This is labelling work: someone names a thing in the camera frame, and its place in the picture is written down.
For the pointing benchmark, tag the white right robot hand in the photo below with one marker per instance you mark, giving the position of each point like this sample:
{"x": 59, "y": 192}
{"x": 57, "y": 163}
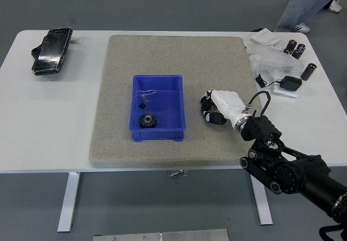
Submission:
{"x": 226, "y": 102}

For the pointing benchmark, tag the large black gear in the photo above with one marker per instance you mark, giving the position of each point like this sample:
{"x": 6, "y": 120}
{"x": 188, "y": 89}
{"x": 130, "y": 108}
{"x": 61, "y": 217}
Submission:
{"x": 147, "y": 120}

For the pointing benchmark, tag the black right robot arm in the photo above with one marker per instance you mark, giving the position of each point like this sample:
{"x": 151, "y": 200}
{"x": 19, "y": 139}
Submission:
{"x": 298, "y": 173}

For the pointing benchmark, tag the blue plastic box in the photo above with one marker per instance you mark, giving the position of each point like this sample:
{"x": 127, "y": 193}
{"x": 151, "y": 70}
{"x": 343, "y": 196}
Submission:
{"x": 165, "y": 100}

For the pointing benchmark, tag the white flat box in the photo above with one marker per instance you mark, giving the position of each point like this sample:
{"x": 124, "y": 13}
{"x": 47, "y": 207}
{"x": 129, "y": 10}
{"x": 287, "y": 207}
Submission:
{"x": 265, "y": 36}

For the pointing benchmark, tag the white flat block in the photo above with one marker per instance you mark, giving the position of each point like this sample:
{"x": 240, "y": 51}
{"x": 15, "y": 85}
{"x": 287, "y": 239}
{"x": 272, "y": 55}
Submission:
{"x": 284, "y": 93}

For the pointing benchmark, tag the clear bubble wrap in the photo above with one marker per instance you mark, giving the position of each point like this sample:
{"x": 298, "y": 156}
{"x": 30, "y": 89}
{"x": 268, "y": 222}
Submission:
{"x": 271, "y": 59}

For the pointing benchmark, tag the black power adapter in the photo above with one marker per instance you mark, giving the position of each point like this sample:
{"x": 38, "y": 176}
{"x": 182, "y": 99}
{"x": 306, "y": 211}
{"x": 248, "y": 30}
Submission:
{"x": 290, "y": 83}

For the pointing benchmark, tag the grey-brown mat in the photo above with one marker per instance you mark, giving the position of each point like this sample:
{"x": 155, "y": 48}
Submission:
{"x": 173, "y": 56}

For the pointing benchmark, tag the blue white small card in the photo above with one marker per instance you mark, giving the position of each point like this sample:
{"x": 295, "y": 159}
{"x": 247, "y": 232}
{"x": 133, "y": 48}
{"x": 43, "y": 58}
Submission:
{"x": 273, "y": 45}

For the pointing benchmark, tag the small black piece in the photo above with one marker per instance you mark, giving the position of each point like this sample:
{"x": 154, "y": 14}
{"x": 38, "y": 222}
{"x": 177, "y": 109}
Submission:
{"x": 141, "y": 106}

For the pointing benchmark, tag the white table leg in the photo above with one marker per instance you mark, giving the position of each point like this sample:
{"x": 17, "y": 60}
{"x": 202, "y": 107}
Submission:
{"x": 261, "y": 205}
{"x": 69, "y": 200}

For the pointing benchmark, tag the grey metal plate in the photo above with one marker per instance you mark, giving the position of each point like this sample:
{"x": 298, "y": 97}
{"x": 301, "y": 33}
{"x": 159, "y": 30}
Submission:
{"x": 162, "y": 236}

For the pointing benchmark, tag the small white connector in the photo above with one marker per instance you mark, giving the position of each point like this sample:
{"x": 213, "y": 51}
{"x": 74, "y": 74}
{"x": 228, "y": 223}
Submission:
{"x": 78, "y": 41}

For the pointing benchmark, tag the black wrapped pack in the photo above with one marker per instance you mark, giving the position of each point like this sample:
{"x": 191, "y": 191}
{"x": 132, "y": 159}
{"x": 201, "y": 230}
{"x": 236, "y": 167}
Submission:
{"x": 51, "y": 51}

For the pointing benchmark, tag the metal bracket under table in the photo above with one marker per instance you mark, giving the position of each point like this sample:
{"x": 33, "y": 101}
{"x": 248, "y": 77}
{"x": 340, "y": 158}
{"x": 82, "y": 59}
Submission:
{"x": 177, "y": 173}

